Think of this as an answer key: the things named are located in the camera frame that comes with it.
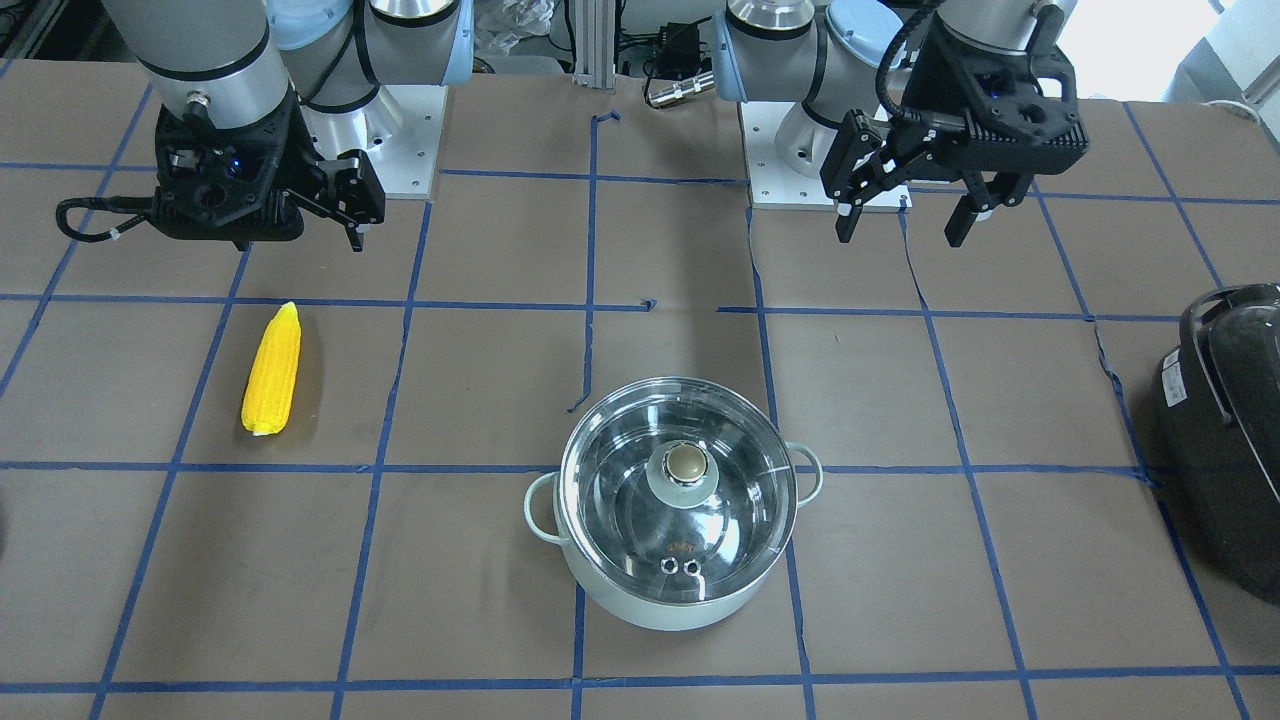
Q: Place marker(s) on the glass pot lid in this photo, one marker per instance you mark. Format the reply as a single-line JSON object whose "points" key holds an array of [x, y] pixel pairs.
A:
{"points": [[678, 490]]}

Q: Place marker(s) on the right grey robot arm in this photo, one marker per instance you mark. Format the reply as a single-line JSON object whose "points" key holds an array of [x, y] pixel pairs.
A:
{"points": [[234, 61]]}

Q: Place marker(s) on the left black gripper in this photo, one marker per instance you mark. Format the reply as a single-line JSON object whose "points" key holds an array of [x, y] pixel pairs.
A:
{"points": [[928, 88]]}

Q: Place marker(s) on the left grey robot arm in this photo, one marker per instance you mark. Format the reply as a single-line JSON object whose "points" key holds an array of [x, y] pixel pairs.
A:
{"points": [[858, 55]]}

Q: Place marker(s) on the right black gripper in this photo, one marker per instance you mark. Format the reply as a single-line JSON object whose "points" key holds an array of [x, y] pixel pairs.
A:
{"points": [[289, 148]]}

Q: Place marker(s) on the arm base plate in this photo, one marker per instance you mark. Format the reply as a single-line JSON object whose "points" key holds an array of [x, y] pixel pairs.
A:
{"points": [[784, 150], [400, 130]]}

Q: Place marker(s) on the yellow corn cob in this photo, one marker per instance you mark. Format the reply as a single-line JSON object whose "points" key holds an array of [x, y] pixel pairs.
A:
{"points": [[268, 396]]}

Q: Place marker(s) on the black rice cooker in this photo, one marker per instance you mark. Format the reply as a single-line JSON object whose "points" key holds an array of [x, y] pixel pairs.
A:
{"points": [[1217, 406]]}

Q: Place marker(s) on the silver metal connector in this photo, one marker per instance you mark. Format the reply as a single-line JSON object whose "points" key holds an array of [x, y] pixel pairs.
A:
{"points": [[679, 91]]}

